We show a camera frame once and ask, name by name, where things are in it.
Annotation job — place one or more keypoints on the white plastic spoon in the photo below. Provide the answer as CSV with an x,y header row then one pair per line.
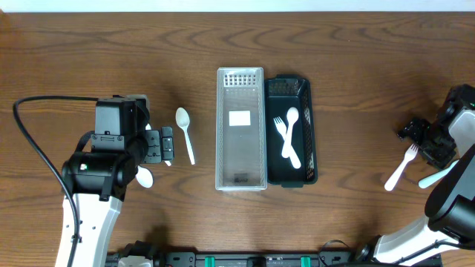
x,y
292,117
148,127
144,177
183,122

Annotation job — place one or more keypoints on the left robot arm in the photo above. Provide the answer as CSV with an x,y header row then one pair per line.
x,y
105,161

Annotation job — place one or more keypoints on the white plastic fork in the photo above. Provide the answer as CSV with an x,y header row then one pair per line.
x,y
281,128
428,181

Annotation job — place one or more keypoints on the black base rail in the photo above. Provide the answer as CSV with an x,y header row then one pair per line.
x,y
146,254

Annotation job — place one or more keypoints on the black plastic mesh tray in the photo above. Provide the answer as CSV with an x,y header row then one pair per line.
x,y
281,93

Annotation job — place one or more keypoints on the white plastic fork slanted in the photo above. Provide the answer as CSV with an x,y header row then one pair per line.
x,y
409,155

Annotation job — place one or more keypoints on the clear plastic mesh tray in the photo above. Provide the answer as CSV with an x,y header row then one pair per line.
x,y
240,130

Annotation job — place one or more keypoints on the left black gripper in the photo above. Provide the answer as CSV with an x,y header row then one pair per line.
x,y
159,144

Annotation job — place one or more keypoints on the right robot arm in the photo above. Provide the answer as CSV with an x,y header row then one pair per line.
x,y
448,221

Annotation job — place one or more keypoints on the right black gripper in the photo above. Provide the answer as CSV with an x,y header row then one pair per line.
x,y
417,130

